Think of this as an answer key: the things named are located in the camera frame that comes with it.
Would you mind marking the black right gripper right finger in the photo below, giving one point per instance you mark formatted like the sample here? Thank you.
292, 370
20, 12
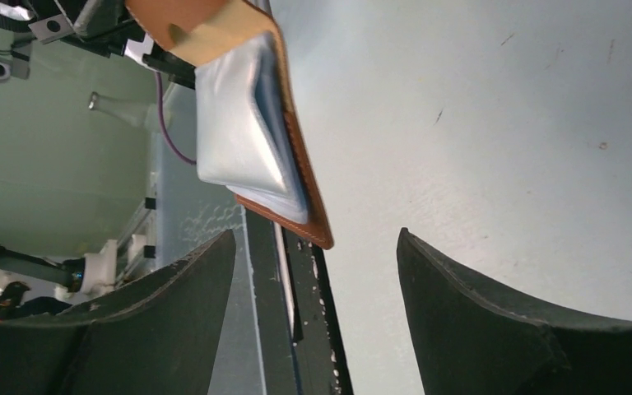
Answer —
474, 335

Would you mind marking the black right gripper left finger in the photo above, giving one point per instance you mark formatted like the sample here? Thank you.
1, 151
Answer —
156, 335

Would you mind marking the brown leather card holder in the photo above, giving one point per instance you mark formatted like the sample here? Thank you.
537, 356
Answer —
248, 133

